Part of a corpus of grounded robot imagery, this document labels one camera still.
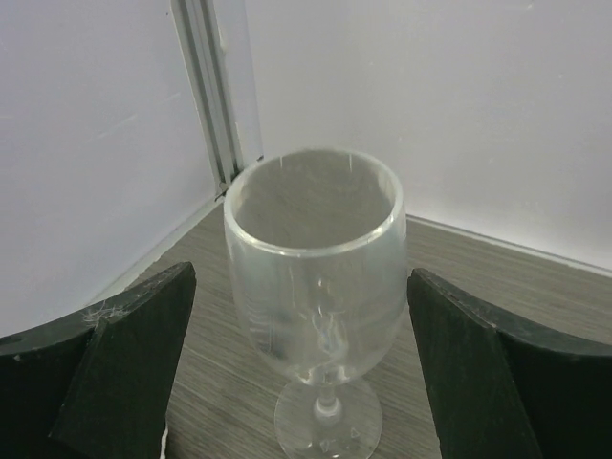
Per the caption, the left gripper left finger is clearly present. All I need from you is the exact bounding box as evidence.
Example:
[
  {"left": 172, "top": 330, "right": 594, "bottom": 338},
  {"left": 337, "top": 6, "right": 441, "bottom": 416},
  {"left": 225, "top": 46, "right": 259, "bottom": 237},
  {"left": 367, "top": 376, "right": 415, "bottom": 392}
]
[{"left": 1, "top": 262, "right": 197, "bottom": 458}]

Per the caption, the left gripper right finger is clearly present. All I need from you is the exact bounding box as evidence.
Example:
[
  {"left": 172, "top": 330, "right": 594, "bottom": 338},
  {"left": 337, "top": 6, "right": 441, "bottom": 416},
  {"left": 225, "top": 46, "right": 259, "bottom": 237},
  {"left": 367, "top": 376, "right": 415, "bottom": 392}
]
[{"left": 407, "top": 269, "right": 611, "bottom": 458}]

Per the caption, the clear wine glass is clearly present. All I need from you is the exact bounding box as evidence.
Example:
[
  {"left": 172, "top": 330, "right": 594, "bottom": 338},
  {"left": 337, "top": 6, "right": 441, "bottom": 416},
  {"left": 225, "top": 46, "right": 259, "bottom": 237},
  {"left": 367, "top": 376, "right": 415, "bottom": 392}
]
[{"left": 223, "top": 148, "right": 408, "bottom": 458}]

